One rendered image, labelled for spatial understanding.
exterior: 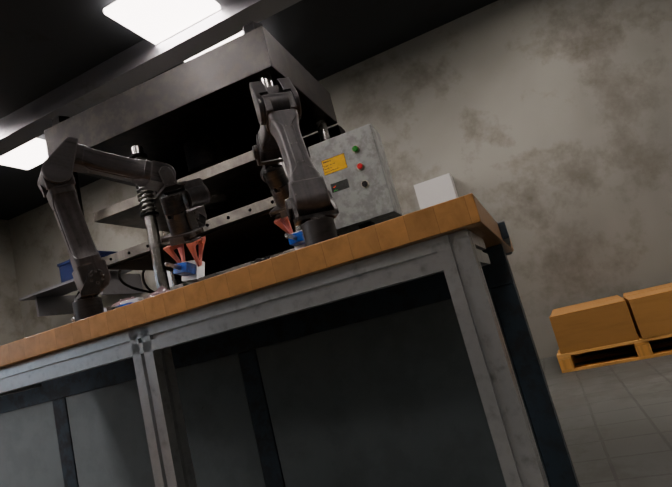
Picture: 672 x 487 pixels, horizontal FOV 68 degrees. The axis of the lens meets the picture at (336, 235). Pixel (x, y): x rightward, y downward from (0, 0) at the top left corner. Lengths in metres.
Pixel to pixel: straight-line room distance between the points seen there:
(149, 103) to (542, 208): 3.25
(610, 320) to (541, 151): 1.62
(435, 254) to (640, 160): 4.07
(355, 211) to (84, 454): 1.29
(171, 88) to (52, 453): 1.57
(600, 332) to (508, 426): 3.08
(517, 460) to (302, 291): 0.37
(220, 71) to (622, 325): 2.88
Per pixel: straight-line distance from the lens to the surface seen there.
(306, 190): 0.95
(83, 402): 1.66
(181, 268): 1.39
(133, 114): 2.63
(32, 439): 1.82
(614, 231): 4.60
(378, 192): 2.12
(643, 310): 3.75
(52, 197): 1.32
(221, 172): 2.42
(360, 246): 0.70
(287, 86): 1.16
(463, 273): 0.70
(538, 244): 4.56
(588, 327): 3.77
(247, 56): 2.36
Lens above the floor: 0.68
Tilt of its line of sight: 10 degrees up
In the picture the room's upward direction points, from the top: 14 degrees counter-clockwise
